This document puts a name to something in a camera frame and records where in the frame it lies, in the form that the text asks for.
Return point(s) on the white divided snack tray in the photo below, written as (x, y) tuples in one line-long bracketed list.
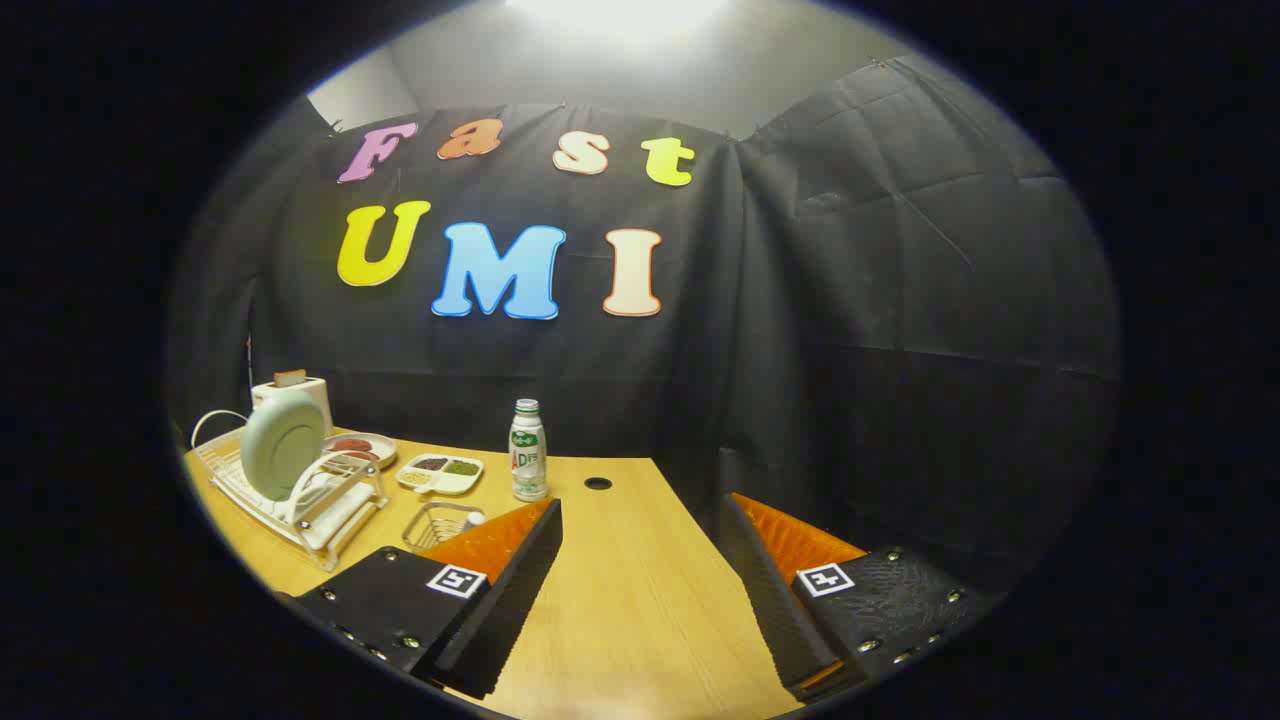
[(440, 475)]

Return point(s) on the round beige plate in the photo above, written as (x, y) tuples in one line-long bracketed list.
[(385, 445)]

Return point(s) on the black backdrop cloth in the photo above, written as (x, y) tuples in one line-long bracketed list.
[(800, 330)]

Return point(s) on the white bottle green label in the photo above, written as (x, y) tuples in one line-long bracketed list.
[(528, 455)]

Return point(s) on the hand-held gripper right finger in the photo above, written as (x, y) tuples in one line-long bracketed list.
[(775, 610)]

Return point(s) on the light green plate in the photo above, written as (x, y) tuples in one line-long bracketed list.
[(282, 445)]

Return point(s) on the toast slice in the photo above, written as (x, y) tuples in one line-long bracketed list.
[(290, 378)]

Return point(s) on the white toaster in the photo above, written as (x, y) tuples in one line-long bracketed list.
[(318, 395)]

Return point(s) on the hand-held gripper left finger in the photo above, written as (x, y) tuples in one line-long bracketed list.
[(510, 610)]

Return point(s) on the brown meat slice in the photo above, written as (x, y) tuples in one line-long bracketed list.
[(352, 445), (362, 456)]

